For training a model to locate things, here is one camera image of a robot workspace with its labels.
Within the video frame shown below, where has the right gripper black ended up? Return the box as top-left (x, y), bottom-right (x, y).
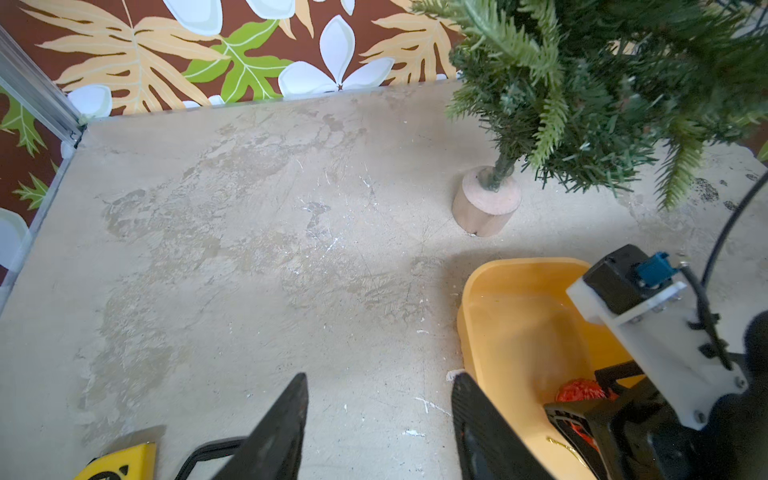
top-left (544, 363), bottom-right (767, 479)

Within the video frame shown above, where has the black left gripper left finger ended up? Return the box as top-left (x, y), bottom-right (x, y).
top-left (214, 373), bottom-right (309, 480)

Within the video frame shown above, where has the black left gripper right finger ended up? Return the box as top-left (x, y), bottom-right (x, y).
top-left (451, 373), bottom-right (553, 480)

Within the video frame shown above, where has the red grid-textured ball ornament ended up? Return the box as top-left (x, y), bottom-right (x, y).
top-left (555, 379), bottom-right (619, 450)

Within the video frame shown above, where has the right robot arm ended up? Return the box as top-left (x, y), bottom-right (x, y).
top-left (544, 313), bottom-right (767, 479)

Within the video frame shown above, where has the wooden tree base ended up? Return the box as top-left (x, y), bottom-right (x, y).
top-left (452, 166), bottom-right (522, 237)

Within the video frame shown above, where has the small green christmas tree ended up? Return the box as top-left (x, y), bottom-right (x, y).
top-left (412, 1), bottom-right (767, 209)

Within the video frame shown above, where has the yellow plastic tray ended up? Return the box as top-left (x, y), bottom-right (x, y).
top-left (457, 258), bottom-right (631, 479)

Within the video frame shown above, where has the yellow tape measure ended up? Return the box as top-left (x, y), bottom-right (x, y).
top-left (73, 436), bottom-right (247, 480)

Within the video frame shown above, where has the aluminium frame post left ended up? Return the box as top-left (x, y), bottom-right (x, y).
top-left (1, 28), bottom-right (85, 148)

